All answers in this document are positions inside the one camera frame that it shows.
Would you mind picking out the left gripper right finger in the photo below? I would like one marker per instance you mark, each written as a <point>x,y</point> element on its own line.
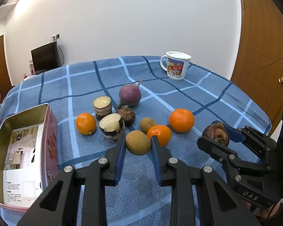
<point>198,193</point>

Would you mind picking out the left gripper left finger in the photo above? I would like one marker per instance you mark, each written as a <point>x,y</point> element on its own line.
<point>58,203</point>

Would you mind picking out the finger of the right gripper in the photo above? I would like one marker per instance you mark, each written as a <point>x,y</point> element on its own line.
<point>254,140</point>
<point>218,152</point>

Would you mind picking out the dark passion fruit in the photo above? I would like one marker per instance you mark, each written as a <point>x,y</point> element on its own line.
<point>127,115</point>
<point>217,132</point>

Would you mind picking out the brown kiwi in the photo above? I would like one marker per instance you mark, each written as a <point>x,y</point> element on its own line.
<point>138,143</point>
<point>146,123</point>

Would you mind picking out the cut eggplant piece front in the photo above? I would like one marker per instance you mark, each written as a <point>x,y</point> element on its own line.
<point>112,126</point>

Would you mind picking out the cut eggplant piece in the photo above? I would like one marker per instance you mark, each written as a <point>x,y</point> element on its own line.
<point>102,106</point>
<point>112,126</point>

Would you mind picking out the orange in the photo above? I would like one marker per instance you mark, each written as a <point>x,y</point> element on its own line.
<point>85,124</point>
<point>181,120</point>
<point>163,133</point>

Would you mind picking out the cut eggplant piece back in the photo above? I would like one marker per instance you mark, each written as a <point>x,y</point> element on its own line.
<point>102,106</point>

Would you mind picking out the purple round radish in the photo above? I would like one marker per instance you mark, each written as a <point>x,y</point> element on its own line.
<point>130,95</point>

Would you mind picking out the brown wooden door right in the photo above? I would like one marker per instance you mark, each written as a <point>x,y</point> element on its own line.
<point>258,69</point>

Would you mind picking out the brown wooden door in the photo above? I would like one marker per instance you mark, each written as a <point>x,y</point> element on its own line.
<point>5,83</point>
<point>258,69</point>

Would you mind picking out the pink tin box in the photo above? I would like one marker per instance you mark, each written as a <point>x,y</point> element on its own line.
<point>28,156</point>

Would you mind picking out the white printed mug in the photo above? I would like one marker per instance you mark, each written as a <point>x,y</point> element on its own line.
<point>175,64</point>

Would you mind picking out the black television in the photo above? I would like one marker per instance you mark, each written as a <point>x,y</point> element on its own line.
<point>45,58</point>

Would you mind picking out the brown wooden door far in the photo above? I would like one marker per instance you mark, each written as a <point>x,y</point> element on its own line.
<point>5,83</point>

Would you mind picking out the wall socket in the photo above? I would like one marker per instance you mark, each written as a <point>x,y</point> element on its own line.
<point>55,37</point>

